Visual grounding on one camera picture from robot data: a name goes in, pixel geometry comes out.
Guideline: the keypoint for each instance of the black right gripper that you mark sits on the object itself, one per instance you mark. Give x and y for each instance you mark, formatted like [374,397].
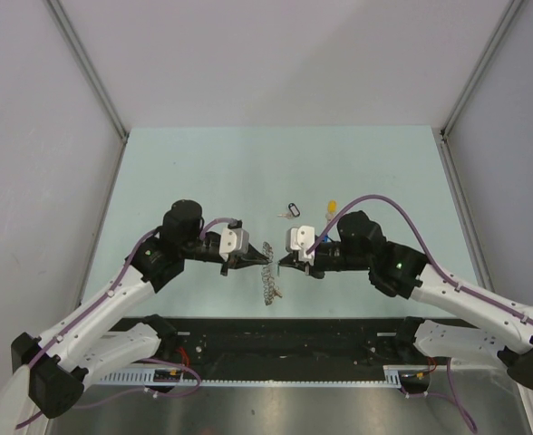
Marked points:
[291,261]

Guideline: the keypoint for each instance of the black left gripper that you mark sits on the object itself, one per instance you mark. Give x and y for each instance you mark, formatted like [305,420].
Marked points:
[239,261]

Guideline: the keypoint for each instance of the metal disc with keyrings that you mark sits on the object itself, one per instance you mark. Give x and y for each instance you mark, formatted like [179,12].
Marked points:
[268,281]

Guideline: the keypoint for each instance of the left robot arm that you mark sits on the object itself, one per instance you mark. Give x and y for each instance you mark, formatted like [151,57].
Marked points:
[67,358]

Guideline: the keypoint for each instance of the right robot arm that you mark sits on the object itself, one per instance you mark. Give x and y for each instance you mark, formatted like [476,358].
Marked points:
[498,331]

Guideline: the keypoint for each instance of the black tag key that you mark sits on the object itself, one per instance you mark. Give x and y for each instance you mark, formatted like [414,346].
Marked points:
[292,212]

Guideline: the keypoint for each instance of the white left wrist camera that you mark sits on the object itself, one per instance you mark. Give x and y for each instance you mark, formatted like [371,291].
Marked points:
[233,242]

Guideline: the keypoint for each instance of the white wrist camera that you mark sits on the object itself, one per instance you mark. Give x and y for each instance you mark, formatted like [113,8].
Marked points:
[299,238]
[233,242]

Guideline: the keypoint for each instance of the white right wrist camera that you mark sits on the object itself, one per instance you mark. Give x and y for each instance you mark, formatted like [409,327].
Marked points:
[299,238]

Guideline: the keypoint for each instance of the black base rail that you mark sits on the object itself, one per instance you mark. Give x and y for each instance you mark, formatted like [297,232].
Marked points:
[289,349]

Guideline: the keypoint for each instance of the white slotted cable duct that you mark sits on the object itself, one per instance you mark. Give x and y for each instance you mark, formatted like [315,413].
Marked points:
[149,376]

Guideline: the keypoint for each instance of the aluminium frame post left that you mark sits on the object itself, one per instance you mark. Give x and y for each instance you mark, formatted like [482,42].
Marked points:
[72,39]

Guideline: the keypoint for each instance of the aluminium frame post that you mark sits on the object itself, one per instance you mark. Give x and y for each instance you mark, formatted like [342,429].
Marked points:
[497,38]
[72,39]

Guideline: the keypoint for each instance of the aluminium frame post right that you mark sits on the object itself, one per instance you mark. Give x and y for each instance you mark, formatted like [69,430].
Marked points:
[497,38]

